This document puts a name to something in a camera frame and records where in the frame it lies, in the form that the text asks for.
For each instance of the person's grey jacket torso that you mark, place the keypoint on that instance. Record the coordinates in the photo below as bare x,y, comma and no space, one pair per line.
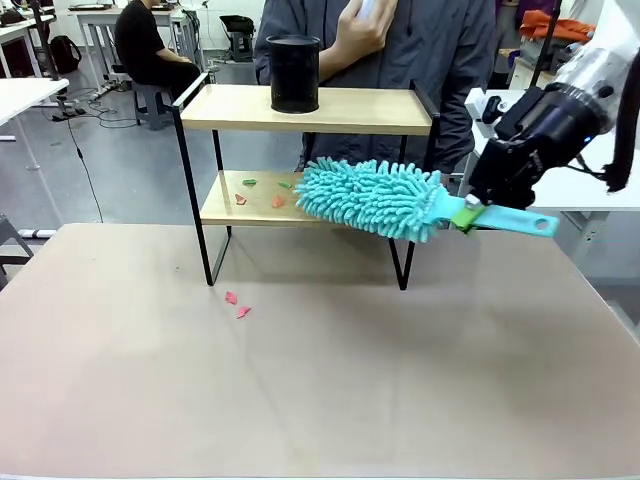
440,50

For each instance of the black mesh cylinder container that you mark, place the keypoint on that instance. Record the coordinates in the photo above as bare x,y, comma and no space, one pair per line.
294,75

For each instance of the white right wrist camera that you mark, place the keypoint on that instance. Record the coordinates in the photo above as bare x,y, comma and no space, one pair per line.
480,107

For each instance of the seated person in black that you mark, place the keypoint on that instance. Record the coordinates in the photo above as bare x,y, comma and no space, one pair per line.
145,45

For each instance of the grey chair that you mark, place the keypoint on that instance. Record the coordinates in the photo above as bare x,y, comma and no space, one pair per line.
12,245

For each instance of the white background desk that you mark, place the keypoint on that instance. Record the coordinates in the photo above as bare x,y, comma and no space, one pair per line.
100,11

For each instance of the black backpack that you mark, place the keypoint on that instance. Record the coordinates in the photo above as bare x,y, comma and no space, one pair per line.
65,52

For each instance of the person's right forearm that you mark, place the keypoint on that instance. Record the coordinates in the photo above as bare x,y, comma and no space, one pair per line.
335,65

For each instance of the green paper scrap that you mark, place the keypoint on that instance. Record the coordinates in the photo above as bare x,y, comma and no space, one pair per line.
285,184
250,183

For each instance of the white side table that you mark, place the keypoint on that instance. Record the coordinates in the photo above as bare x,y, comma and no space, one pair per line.
25,95

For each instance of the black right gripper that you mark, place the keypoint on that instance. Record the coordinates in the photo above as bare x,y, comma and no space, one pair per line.
530,145

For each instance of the red paper scrap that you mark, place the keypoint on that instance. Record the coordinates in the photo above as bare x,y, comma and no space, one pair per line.
241,199
230,298
278,201
244,312

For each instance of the person's right hand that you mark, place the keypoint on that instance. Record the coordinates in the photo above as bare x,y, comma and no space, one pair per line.
362,35

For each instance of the wooden two-tier shelf black frame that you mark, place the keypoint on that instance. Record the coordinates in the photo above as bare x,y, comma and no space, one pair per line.
350,118

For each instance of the orange cloth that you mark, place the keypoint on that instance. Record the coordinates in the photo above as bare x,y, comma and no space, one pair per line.
550,25

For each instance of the black stand pole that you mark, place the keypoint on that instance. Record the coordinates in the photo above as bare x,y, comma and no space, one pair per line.
46,45
545,40

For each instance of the grey stool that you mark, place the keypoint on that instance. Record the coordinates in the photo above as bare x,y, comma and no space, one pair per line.
152,100

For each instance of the teal chenille duster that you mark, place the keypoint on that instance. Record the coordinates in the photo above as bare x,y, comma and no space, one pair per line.
360,200

